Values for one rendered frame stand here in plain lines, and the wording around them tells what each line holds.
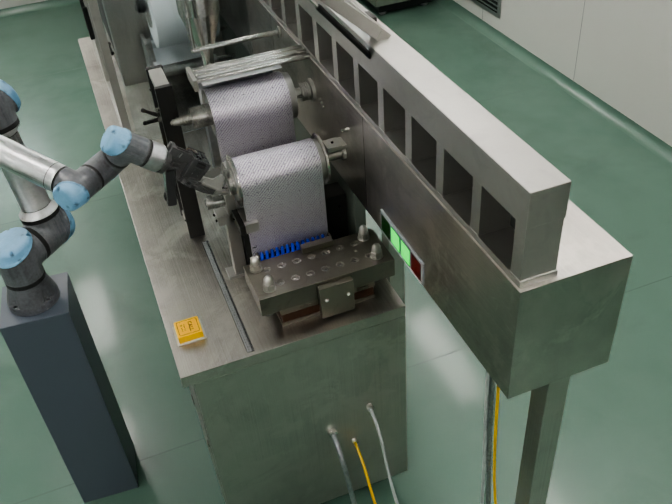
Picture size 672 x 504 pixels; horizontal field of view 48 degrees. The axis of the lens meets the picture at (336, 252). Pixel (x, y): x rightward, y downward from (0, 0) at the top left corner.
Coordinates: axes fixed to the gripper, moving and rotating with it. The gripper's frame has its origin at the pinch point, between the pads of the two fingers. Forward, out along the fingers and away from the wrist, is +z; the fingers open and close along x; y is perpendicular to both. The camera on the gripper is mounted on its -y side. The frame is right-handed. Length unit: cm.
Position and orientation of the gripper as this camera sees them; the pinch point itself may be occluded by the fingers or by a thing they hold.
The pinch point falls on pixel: (221, 191)
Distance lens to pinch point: 211.5
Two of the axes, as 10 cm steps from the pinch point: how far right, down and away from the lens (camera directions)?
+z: 7.5, 2.9, 5.9
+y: 5.5, -7.7, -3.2
